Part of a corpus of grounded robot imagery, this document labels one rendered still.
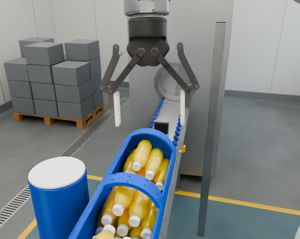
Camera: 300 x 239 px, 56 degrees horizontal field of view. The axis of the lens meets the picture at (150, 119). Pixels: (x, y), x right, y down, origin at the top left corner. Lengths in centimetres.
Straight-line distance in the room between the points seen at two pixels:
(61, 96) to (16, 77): 75
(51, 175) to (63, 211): 19
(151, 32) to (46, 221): 122
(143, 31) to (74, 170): 109
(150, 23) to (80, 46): 390
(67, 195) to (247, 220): 182
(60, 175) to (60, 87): 289
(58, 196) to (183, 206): 164
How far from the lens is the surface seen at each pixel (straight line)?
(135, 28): 55
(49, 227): 160
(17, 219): 296
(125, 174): 110
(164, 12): 55
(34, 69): 444
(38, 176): 153
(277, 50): 560
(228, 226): 274
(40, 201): 151
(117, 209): 105
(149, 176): 128
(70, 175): 149
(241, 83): 569
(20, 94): 475
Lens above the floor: 186
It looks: 24 degrees down
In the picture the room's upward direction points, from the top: straight up
